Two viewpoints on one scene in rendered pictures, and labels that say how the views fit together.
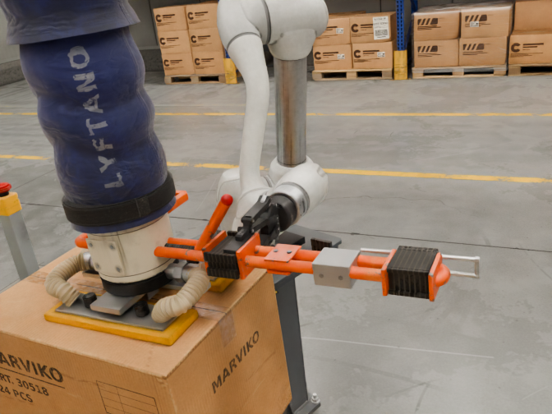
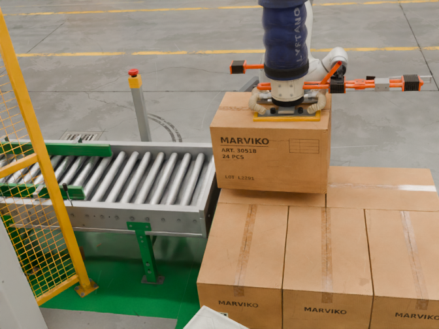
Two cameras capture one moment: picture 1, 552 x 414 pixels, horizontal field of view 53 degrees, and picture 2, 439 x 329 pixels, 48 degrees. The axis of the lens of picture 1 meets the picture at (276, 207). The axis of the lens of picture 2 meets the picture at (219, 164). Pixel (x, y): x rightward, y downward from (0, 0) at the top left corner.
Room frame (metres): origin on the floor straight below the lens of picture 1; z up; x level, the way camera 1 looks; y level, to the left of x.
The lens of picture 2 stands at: (-1.09, 1.26, 2.29)
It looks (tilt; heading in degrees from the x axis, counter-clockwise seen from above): 34 degrees down; 346
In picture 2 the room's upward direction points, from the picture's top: 6 degrees counter-clockwise
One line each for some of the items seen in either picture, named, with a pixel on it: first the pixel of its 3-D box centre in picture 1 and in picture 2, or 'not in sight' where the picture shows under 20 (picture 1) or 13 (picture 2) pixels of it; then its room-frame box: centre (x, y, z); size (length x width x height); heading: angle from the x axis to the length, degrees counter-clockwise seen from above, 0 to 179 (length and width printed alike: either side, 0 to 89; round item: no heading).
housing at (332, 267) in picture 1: (337, 267); (381, 84); (0.86, -0.10, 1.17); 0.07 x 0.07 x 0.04; 62
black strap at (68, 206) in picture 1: (121, 194); (286, 64); (1.09, 0.32, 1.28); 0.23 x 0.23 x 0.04
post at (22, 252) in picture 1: (40, 307); (146, 141); (1.97, 1.00, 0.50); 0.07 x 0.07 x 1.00; 63
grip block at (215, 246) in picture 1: (232, 254); (337, 84); (0.96, 0.09, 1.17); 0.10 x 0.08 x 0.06; 152
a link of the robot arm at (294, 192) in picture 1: (286, 204); (338, 65); (1.16, -0.02, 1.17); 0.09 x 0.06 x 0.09; 63
